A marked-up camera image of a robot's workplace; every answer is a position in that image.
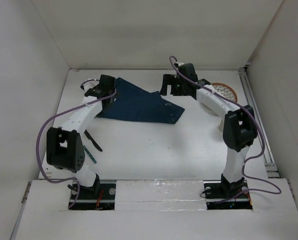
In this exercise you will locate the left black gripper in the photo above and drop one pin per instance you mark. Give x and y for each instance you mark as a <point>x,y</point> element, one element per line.
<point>106,107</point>

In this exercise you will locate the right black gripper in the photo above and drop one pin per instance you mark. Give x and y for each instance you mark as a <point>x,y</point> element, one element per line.
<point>169,79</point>

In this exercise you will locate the dark blue cloth napkin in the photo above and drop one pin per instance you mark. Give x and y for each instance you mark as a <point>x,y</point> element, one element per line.
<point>134,104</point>

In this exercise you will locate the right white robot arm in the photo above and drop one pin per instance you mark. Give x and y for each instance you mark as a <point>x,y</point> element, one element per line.
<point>239,129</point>

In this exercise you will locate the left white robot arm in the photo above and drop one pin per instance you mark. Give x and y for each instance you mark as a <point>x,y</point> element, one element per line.
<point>65,150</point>

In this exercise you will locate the black table knife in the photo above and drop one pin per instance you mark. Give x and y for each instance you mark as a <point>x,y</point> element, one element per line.
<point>90,138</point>

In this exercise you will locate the floral patterned plate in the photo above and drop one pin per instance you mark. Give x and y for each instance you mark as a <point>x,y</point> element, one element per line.
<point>226,91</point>

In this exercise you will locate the brown paper cup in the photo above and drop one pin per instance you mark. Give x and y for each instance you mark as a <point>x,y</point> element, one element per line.
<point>221,126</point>

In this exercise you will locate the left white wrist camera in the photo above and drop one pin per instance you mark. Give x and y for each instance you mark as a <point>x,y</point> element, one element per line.
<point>88,84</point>

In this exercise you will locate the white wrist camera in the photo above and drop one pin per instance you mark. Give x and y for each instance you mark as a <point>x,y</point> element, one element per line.
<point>178,64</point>
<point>88,84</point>

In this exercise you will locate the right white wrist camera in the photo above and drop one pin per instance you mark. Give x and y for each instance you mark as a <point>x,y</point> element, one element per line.
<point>178,64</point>

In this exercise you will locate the teal patterned handle cutlery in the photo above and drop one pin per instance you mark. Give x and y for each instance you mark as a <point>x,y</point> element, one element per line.
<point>89,155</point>

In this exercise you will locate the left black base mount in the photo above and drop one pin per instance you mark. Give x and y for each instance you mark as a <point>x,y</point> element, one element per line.
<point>101,200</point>

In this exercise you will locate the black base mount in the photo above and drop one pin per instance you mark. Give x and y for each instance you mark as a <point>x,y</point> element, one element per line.
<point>101,200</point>
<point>219,198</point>

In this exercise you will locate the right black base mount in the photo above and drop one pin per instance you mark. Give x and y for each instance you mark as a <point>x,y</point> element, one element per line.
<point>219,198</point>

